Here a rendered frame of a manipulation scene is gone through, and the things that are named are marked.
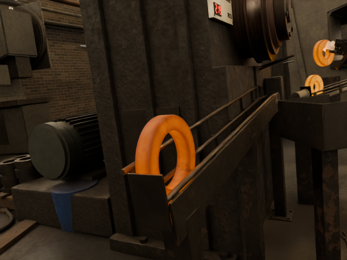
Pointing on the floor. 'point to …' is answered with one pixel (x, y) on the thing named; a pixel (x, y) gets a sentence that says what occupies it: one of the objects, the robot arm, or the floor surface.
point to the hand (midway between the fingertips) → (324, 49)
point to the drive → (66, 137)
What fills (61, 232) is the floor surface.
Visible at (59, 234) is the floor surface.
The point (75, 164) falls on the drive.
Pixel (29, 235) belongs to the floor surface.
